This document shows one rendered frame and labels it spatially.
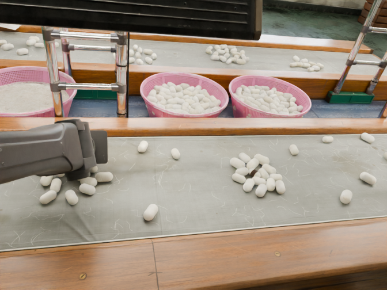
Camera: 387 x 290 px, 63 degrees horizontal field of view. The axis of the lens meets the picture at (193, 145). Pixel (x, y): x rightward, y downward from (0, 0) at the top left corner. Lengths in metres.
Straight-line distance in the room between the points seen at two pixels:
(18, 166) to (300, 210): 0.55
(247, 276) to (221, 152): 0.34
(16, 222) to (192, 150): 0.40
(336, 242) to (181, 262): 0.29
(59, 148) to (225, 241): 0.32
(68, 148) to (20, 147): 0.10
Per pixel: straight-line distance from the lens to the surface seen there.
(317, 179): 0.81
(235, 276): 0.54
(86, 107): 1.04
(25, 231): 0.62
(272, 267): 0.57
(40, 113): 0.86
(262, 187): 0.70
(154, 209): 0.61
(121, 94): 0.80
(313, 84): 1.31
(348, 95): 1.39
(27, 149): 0.34
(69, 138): 0.42
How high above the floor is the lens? 1.21
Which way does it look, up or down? 37 degrees down
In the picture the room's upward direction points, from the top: 10 degrees clockwise
